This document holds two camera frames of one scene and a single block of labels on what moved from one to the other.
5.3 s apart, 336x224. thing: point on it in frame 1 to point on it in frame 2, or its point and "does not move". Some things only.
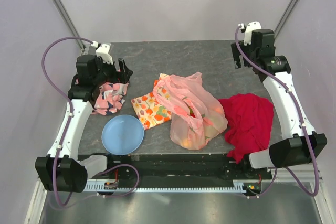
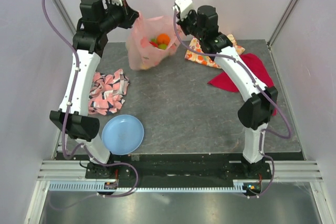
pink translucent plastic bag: x=197 y=116 to x=143 y=55
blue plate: x=122 y=134 does not move
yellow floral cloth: x=150 y=110 to x=196 y=44
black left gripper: x=123 y=76 to x=129 y=15
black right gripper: x=236 y=53 to x=191 y=13
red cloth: x=249 y=118 to x=254 y=65
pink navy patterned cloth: x=110 y=98 does not move
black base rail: x=180 y=167 does not move
